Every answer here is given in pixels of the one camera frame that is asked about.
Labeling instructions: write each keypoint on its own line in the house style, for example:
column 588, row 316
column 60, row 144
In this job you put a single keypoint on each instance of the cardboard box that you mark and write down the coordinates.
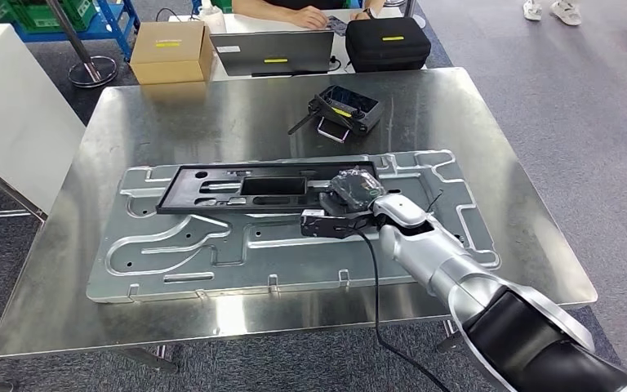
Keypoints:
column 170, row 54

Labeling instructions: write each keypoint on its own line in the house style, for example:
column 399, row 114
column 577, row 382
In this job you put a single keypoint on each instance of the stainless steel workbench table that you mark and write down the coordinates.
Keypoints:
column 238, row 119

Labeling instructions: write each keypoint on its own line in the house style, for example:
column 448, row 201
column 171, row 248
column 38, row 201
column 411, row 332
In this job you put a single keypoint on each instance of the blue cart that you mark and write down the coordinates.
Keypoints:
column 113, row 24

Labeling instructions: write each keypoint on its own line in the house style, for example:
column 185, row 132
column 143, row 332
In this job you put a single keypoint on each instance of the black remote controller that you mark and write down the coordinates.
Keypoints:
column 354, row 105

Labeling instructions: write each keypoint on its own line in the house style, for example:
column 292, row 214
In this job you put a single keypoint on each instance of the white cabinet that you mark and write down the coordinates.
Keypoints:
column 16, row 108

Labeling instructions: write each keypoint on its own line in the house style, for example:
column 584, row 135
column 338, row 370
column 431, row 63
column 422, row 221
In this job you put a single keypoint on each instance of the chrome stanchion with round base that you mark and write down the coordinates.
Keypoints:
column 92, row 70

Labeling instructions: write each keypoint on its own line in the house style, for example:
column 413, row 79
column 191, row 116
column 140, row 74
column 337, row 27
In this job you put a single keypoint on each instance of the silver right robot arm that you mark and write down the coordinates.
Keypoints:
column 427, row 254

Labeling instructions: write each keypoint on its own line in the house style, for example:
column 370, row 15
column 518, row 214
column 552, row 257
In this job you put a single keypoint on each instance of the green plastic crate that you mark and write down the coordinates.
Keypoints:
column 48, row 13

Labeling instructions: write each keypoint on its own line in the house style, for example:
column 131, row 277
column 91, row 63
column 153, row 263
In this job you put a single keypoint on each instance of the grey laptop with yellow label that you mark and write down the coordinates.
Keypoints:
column 270, row 51

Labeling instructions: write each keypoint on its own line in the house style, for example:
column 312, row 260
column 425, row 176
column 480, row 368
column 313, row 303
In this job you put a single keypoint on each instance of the smartphone with pale case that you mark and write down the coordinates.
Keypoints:
column 331, row 131

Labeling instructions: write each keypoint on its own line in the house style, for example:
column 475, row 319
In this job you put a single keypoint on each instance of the stamped sheet metal panel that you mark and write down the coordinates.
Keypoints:
column 292, row 259

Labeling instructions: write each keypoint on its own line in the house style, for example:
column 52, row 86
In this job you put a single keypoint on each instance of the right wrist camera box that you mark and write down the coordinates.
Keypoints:
column 324, row 224

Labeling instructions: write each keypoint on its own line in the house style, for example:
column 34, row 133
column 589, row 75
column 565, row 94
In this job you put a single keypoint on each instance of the white desk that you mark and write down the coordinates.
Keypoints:
column 243, row 24

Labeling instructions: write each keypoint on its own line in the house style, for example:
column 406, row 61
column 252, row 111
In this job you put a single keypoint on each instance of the black plastic plate part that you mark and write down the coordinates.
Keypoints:
column 183, row 195

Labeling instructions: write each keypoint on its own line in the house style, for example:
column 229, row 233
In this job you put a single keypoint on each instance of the black carrying case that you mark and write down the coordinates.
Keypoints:
column 386, row 46

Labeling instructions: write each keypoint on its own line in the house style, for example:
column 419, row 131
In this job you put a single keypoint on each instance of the white bottle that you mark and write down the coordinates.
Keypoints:
column 213, row 19

